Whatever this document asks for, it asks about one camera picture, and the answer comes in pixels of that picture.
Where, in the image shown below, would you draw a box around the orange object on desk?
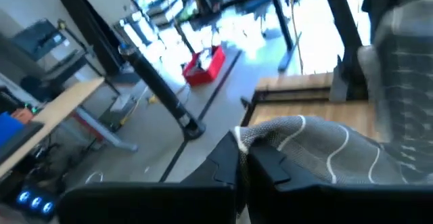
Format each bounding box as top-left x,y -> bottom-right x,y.
11,107 -> 35,124

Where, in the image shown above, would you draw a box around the dark wall monitor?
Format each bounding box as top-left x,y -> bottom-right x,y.
12,18 -> 68,62

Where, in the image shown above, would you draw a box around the black tall panel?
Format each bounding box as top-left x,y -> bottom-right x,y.
60,0 -> 126,78

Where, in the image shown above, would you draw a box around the blue object on desk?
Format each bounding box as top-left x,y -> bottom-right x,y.
0,111 -> 25,148

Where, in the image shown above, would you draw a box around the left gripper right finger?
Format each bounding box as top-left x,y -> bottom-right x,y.
248,141 -> 325,191

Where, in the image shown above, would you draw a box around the black laptop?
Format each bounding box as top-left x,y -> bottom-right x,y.
0,121 -> 45,166

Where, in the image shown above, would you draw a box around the light wooden desk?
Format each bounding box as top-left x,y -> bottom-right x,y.
0,76 -> 139,179

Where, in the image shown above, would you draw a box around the yellow cable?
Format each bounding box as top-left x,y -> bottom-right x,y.
289,0 -> 305,76

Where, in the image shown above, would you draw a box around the white floor cable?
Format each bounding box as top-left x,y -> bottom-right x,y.
84,171 -> 104,185

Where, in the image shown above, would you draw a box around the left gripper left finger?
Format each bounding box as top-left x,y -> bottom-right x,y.
181,131 -> 242,186

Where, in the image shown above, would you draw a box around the black standing desk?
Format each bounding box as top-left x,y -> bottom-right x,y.
269,0 -> 302,73

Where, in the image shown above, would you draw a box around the black device blue lights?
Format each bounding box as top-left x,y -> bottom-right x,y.
15,187 -> 57,217

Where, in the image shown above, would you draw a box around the red plastic crate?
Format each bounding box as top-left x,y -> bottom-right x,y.
182,45 -> 227,87

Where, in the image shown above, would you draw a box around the grey plaid towel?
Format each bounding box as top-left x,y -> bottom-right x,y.
233,0 -> 433,186

